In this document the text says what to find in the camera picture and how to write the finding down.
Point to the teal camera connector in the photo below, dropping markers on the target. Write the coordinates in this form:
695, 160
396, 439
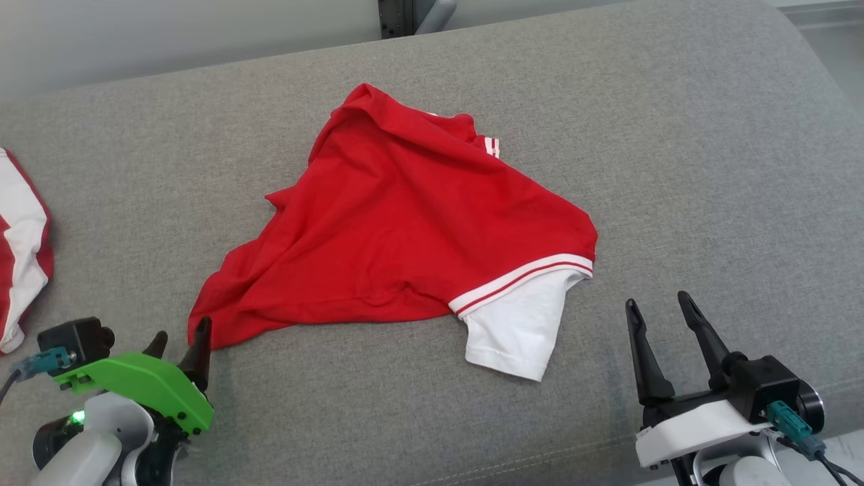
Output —
44, 363
790, 422

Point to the grey fabric sofa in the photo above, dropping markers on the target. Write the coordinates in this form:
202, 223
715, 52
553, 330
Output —
675, 169

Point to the teal left camera connector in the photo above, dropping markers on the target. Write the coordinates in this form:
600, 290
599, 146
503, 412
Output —
44, 363

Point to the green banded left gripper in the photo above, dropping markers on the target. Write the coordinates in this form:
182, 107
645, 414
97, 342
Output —
148, 385

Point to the red Bulls jersey white sleeves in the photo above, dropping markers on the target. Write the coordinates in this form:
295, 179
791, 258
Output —
405, 216

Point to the teal right camera connector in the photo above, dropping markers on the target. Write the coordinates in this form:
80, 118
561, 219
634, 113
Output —
790, 422

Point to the dark metal post bracket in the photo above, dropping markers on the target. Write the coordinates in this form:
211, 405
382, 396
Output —
388, 20

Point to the red shorts with white stripe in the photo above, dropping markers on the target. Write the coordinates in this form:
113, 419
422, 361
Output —
23, 236

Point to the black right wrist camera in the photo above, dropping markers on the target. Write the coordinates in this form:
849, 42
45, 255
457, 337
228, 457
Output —
769, 385

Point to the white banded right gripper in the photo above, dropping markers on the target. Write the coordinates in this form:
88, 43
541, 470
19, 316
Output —
695, 428

